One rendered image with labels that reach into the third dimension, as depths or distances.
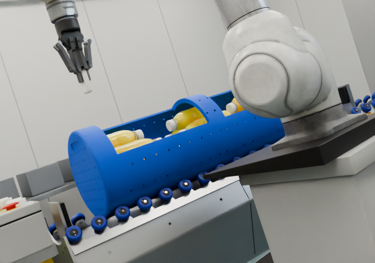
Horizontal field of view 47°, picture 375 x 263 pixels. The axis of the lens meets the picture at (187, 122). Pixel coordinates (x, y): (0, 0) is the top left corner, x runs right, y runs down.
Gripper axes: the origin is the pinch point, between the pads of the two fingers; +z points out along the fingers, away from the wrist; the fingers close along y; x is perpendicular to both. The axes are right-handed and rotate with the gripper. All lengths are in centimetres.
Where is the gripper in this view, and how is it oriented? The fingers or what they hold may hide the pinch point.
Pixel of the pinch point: (85, 82)
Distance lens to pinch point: 141.6
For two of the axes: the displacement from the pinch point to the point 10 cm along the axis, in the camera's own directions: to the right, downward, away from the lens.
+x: -6.4, 1.9, 7.5
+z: 3.0, 9.5, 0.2
